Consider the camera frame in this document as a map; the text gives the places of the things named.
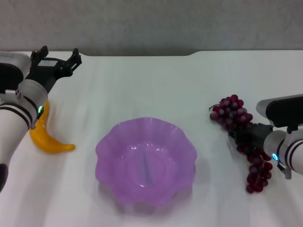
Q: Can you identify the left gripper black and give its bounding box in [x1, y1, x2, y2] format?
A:
[25, 45, 83, 94]

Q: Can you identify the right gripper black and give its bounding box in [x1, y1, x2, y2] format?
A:
[228, 123, 275, 152]

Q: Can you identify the dark red grape bunch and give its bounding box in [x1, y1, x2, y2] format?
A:
[208, 94, 273, 194]

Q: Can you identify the yellow toy banana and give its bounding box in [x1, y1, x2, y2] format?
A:
[28, 99, 76, 155]

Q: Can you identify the purple wavy plastic plate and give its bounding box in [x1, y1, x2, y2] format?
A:
[95, 117, 198, 209]

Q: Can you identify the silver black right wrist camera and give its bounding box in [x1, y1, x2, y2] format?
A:
[256, 94, 303, 133]

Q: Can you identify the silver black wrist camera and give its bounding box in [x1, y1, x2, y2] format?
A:
[256, 94, 303, 133]
[0, 52, 33, 94]

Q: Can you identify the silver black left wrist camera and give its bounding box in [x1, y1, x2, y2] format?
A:
[0, 52, 33, 94]

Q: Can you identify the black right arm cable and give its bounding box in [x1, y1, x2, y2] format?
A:
[276, 159, 292, 180]

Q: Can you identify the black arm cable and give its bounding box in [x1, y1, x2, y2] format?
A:
[30, 106, 45, 130]
[276, 159, 292, 180]

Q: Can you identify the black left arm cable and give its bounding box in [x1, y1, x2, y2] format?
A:
[30, 106, 45, 130]

